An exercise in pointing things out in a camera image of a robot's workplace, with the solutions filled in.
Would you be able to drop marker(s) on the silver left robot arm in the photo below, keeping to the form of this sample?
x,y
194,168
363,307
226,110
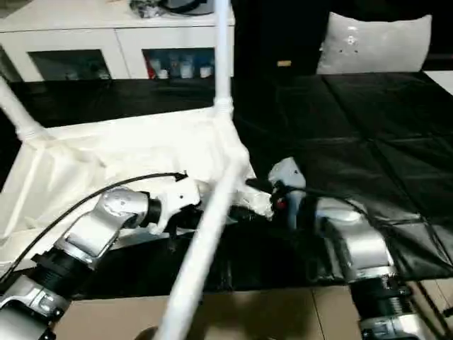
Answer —
x,y
85,241

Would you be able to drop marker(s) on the small yellow label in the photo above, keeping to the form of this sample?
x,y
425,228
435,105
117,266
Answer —
x,y
284,64

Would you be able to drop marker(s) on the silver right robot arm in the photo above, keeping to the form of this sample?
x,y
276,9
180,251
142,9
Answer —
x,y
368,255

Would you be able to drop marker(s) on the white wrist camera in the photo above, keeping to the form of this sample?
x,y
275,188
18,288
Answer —
x,y
287,173
185,195

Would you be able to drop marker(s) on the white glass-door cabinet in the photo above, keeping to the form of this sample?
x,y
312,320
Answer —
x,y
85,39

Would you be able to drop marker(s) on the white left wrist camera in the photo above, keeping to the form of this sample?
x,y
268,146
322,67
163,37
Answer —
x,y
185,195

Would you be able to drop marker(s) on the white flat sheet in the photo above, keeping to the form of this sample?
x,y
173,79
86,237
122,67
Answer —
x,y
442,79

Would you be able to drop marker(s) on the grey carry case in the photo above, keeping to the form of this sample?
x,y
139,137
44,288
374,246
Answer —
x,y
173,6

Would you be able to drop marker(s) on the white plastic table leg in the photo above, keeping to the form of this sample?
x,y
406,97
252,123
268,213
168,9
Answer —
x,y
20,113
202,255
224,57

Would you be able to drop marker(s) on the light grey cushion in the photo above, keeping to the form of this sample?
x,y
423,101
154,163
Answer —
x,y
375,42

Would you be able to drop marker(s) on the black table mat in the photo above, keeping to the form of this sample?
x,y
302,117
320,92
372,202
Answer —
x,y
368,142

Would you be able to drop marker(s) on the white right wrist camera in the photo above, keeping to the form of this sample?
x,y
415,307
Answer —
x,y
287,173

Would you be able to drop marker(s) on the black tall cabinet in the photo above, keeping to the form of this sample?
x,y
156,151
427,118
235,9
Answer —
x,y
276,28

